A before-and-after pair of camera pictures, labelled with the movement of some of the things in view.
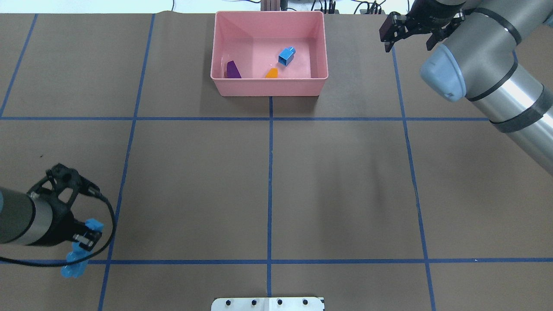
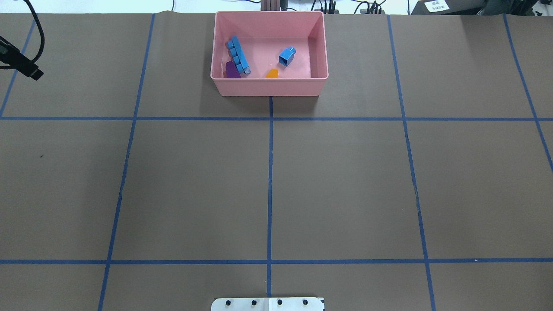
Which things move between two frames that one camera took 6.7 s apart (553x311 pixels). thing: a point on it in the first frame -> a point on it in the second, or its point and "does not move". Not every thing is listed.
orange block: [272, 73] does not move
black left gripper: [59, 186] -> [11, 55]
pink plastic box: [254, 40] does not move
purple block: [232, 71] does not move
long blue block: [74, 270] -> [239, 57]
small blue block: [286, 55] does not move
